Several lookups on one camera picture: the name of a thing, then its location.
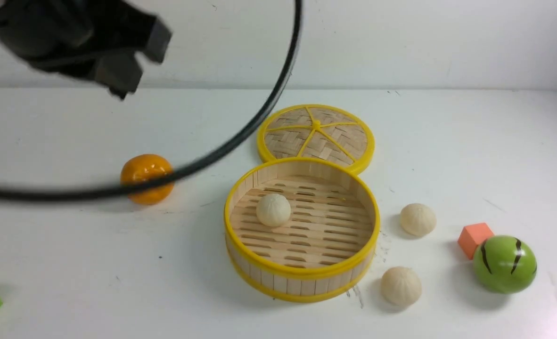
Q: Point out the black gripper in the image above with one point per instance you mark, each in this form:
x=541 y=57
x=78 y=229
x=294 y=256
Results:
x=85 y=39

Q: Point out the white bun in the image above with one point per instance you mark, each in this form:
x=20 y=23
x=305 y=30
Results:
x=401 y=286
x=273 y=210
x=418 y=219

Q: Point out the woven bamboo steamer lid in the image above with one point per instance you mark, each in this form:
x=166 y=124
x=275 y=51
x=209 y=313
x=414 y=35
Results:
x=317 y=131

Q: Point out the yellow-rimmed bamboo steamer tray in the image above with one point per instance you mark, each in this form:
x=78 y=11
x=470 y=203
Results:
x=324 y=249

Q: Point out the orange toy tangerine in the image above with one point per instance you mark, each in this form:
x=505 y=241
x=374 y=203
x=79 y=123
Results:
x=143 y=168

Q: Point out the orange wooden cube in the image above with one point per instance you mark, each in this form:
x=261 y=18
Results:
x=472 y=236

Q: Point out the green toy watermelon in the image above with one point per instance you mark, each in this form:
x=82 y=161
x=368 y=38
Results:
x=505 y=264

